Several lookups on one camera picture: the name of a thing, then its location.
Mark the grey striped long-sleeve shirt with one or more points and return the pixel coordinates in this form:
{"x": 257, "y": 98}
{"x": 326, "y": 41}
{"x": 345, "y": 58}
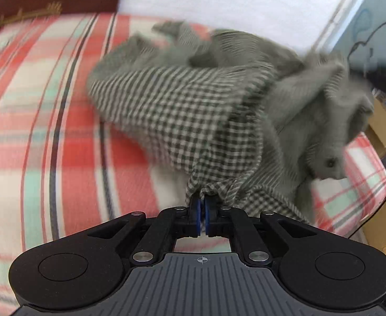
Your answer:
{"x": 179, "y": 105}

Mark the red plaid bed sheet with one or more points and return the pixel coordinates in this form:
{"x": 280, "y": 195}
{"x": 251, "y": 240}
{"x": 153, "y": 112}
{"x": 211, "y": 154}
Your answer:
{"x": 48, "y": 121}

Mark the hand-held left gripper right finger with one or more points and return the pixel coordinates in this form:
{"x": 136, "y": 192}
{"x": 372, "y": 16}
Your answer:
{"x": 207, "y": 217}

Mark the light wooden furniture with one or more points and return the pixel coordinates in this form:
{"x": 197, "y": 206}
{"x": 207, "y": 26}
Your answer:
{"x": 385, "y": 227}

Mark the cardboard box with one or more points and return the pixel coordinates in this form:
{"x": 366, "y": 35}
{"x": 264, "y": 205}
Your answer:
{"x": 381, "y": 128}

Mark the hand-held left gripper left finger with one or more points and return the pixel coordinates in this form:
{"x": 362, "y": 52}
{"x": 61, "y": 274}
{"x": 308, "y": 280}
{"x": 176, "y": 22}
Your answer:
{"x": 197, "y": 217}

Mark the blue door with cartoon drawing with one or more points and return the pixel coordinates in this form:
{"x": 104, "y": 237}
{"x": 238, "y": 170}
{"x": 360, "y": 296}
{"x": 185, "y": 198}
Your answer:
{"x": 377, "y": 33}

